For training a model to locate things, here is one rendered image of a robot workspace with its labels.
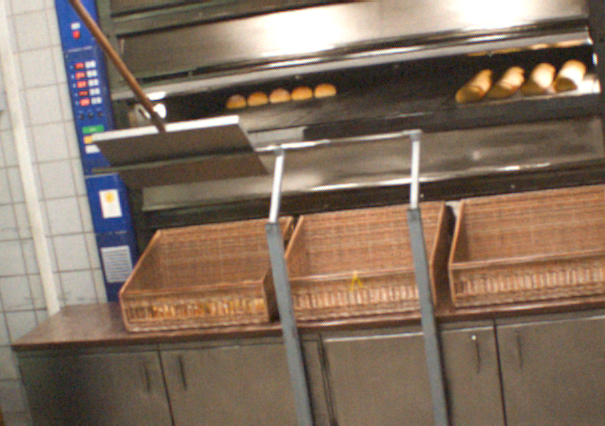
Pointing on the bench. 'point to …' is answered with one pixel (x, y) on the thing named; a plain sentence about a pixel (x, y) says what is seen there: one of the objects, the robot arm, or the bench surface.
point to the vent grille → (117, 263)
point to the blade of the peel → (182, 133)
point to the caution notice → (110, 203)
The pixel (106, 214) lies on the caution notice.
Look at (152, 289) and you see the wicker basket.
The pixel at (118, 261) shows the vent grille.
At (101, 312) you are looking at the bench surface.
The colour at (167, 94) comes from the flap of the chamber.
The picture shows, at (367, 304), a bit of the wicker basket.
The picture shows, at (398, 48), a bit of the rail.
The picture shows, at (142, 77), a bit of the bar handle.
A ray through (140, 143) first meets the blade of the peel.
